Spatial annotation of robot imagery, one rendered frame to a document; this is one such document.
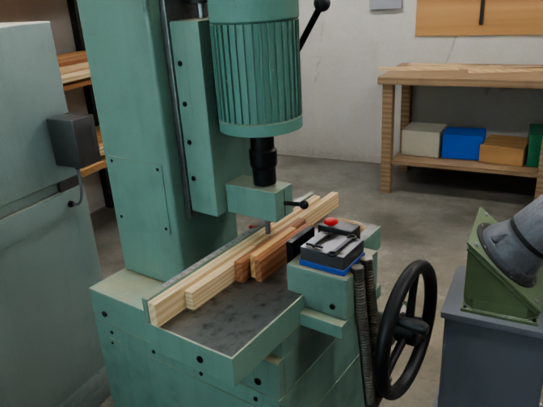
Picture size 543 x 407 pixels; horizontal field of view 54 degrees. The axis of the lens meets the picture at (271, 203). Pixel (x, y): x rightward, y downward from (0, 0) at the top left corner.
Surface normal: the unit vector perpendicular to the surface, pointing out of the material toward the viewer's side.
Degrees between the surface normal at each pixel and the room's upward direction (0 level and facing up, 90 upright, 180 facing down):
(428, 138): 90
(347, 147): 90
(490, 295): 90
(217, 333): 0
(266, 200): 90
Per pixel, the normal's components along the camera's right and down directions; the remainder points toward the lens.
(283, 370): 0.82, 0.18
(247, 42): -0.15, 0.38
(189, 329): -0.06, -0.92
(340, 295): -0.57, 0.34
